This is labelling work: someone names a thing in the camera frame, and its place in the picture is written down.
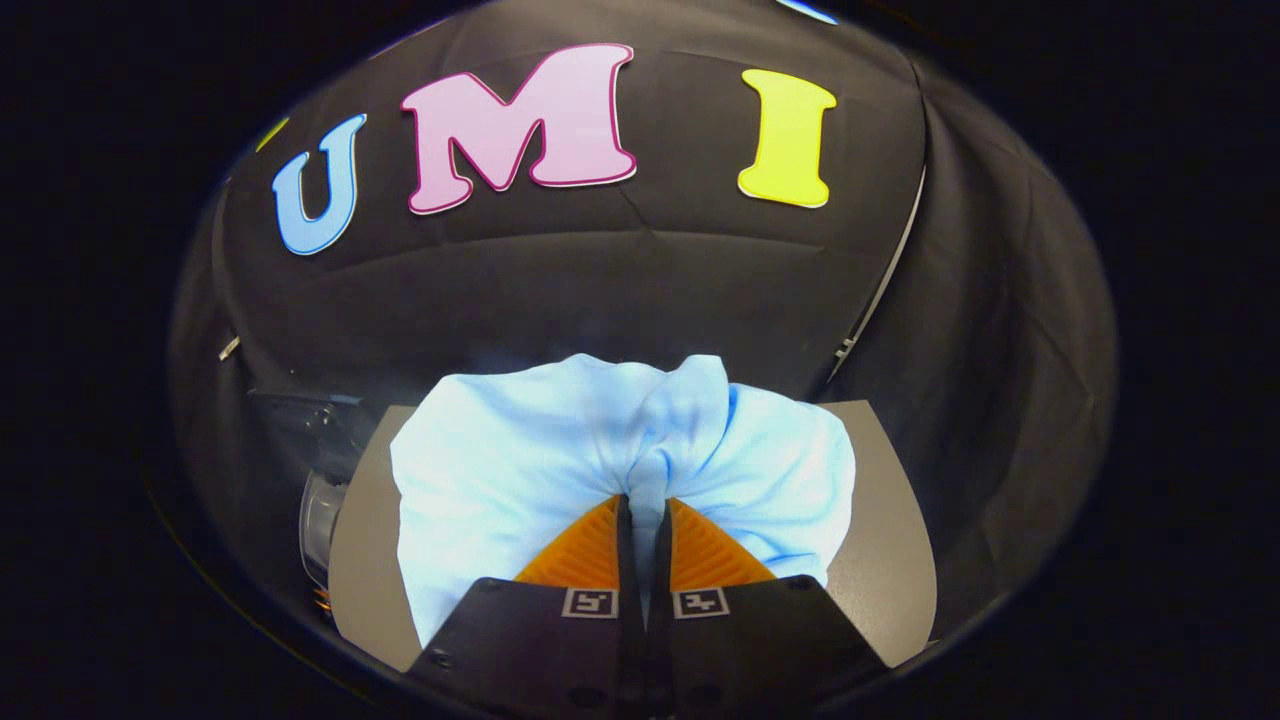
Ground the black backdrop cloth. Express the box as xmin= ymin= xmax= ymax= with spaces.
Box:
xmin=168 ymin=0 xmax=1119 ymax=661

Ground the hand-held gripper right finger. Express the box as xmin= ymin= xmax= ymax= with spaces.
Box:
xmin=647 ymin=497 xmax=890 ymax=720

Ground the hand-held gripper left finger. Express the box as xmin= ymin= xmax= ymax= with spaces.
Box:
xmin=404 ymin=494 xmax=647 ymax=720

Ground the light blue garment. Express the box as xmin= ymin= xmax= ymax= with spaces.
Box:
xmin=390 ymin=353 xmax=858 ymax=646

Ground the dark grey washing machine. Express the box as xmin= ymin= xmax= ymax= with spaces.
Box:
xmin=245 ymin=388 xmax=401 ymax=621

